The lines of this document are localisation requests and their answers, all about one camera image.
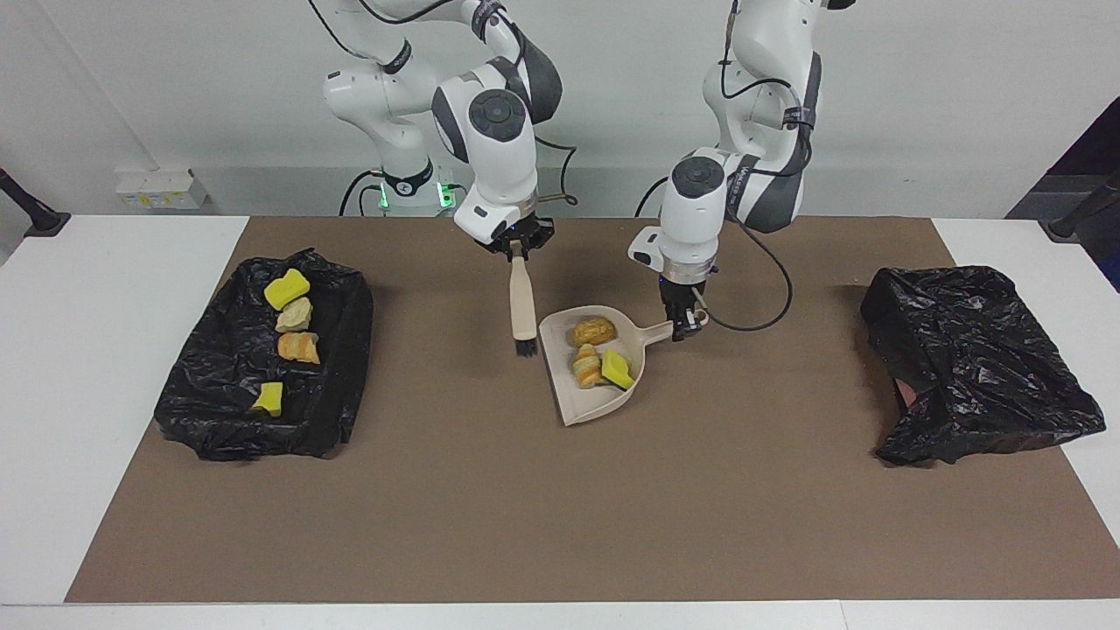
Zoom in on beige hand brush black bristles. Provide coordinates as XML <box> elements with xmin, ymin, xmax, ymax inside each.
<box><xmin>510</xmin><ymin>248</ymin><xmax>539</xmax><ymax>358</ymax></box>

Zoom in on notched yellow sponge piece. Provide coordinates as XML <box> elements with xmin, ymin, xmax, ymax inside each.
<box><xmin>600</xmin><ymin>349</ymin><xmax>636</xmax><ymax>391</ymax></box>

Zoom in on striped bread roll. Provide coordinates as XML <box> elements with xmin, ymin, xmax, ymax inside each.
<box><xmin>573</xmin><ymin>344</ymin><xmax>605</xmax><ymax>389</ymax></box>

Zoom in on beige plastic dustpan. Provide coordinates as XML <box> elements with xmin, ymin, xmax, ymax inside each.
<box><xmin>538</xmin><ymin>304</ymin><xmax>708</xmax><ymax>427</ymax></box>

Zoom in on large yellow sponge piece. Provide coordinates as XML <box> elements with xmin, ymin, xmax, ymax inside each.
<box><xmin>263</xmin><ymin>268</ymin><xmax>312</xmax><ymax>312</ymax></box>

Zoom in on orange striped croissant piece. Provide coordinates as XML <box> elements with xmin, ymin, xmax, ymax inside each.
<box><xmin>277</xmin><ymin>332</ymin><xmax>322</xmax><ymax>364</ymax></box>

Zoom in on black bag bin showing pink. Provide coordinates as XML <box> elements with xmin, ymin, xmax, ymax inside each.
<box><xmin>857</xmin><ymin>265</ymin><xmax>1107</xmax><ymax>467</ymax></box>

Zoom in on black bag lined bin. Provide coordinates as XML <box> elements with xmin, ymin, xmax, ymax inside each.
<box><xmin>154</xmin><ymin>248</ymin><xmax>375</xmax><ymax>462</ymax></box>

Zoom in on brown table mat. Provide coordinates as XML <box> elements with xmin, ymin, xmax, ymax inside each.
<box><xmin>66</xmin><ymin>216</ymin><xmax>1120</xmax><ymax>605</ymax></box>

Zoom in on white box yellow labels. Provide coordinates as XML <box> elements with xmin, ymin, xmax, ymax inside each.
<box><xmin>114</xmin><ymin>168</ymin><xmax>211</xmax><ymax>211</ymax></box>

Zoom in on dark background panel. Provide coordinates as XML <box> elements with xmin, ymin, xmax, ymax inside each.
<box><xmin>1004</xmin><ymin>94</ymin><xmax>1120</xmax><ymax>294</ymax></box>

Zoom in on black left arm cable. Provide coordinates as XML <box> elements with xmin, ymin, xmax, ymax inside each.
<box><xmin>700</xmin><ymin>52</ymin><xmax>795</xmax><ymax>333</ymax></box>

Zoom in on black camera stand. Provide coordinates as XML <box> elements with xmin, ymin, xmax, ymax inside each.
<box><xmin>0</xmin><ymin>166</ymin><xmax>73</xmax><ymax>239</ymax></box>
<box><xmin>1039</xmin><ymin>171</ymin><xmax>1120</xmax><ymax>243</ymax></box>

